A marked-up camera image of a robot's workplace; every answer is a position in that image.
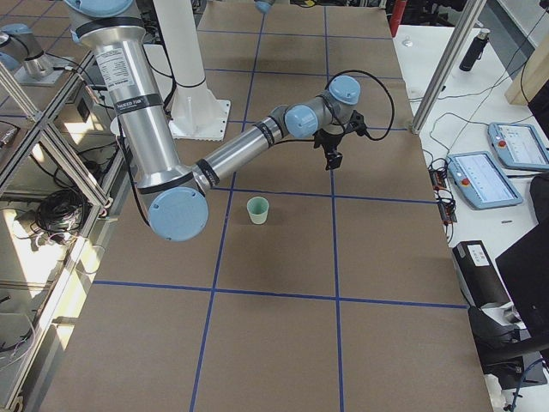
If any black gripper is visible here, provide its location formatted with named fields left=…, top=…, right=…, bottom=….
left=321, top=132, right=343, bottom=171

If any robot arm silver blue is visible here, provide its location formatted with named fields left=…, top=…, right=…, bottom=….
left=66, top=1, right=361, bottom=241
left=254, top=0, right=275, bottom=15

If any green plastic cup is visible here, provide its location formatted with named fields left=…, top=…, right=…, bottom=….
left=246, top=197, right=269, bottom=225

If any near blue teach pendant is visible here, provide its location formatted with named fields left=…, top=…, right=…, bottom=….
left=447, top=151, right=523, bottom=210

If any blue teach pendant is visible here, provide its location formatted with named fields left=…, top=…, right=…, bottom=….
left=488, top=123, right=548, bottom=172
left=447, top=151, right=523, bottom=210

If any red cylinder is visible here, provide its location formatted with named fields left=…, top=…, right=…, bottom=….
left=389, top=0, right=407, bottom=38

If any black water bottle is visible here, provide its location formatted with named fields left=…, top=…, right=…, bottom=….
left=459, top=28, right=491, bottom=72

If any far blue teach pendant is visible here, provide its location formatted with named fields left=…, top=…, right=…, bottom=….
left=488, top=123, right=548, bottom=172

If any black box with label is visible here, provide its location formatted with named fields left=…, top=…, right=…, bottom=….
left=451, top=240, right=511, bottom=309

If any black monitor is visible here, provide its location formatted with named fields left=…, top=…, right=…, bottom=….
left=496, top=173, right=548, bottom=336

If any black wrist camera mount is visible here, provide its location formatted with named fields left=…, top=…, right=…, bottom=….
left=312, top=109, right=371, bottom=149

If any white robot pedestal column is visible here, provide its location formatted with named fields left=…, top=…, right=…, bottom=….
left=154, top=0, right=231, bottom=141

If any aluminium frame post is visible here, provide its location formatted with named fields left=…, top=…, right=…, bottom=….
left=410, top=0, right=486, bottom=135

